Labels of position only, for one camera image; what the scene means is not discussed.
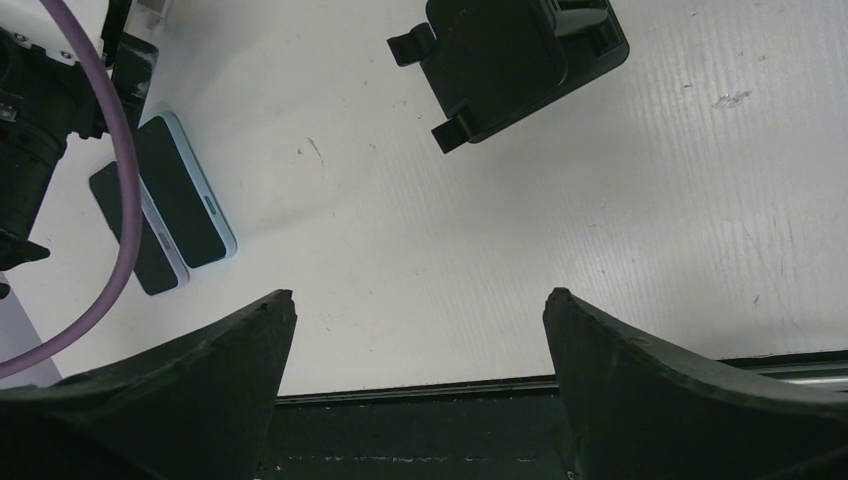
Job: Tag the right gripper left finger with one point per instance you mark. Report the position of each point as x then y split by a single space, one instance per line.
196 407

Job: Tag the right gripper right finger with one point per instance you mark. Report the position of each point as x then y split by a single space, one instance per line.
639 407

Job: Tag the phone with blue case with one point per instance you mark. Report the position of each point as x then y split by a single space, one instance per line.
178 188

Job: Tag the black wedge phone stand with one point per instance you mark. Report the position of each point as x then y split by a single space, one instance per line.
491 64

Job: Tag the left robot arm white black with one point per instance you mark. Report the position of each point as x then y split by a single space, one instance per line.
46 96

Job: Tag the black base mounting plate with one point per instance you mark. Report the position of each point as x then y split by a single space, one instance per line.
482 430

